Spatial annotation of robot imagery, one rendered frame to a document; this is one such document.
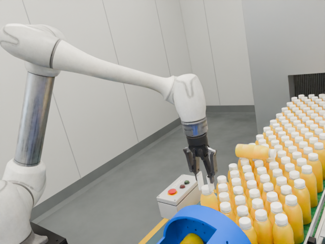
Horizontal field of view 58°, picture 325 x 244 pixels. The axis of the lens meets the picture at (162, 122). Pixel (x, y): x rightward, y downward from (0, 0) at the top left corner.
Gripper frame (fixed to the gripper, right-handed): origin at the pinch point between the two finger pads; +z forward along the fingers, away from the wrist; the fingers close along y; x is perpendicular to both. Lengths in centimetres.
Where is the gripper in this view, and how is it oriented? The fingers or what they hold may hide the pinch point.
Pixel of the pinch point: (205, 182)
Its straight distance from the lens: 116.1
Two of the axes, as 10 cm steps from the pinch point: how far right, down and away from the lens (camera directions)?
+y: 7.8, 0.2, -6.3
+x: 5.9, -3.6, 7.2
